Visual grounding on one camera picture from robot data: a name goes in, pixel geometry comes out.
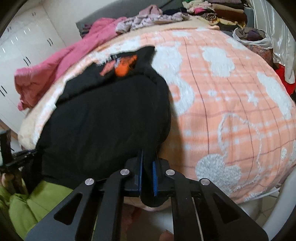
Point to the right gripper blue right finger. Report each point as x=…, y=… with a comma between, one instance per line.
x=155, y=178

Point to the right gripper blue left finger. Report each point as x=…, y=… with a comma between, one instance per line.
x=140, y=157

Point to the black shirt with orange print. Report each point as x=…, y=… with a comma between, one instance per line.
x=93, y=134

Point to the white bag of clothes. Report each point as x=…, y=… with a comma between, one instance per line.
x=253, y=37

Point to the stack of folded clothes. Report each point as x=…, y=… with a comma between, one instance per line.
x=227, y=15

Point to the person's left hand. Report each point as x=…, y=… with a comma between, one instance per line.
x=6, y=181

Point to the green sleeve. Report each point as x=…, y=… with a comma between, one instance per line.
x=20, y=212

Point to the pink quilt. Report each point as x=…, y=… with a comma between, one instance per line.
x=33, y=82

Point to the peach white patterned blanket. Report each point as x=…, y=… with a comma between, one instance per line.
x=235, y=120

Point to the white wardrobe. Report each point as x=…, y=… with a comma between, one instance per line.
x=29, y=39

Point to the lilac crumpled garment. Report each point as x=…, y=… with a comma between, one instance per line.
x=151, y=16

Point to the grey headboard cushion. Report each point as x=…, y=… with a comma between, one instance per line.
x=126, y=8

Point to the white satin curtain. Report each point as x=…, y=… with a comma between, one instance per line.
x=267, y=18

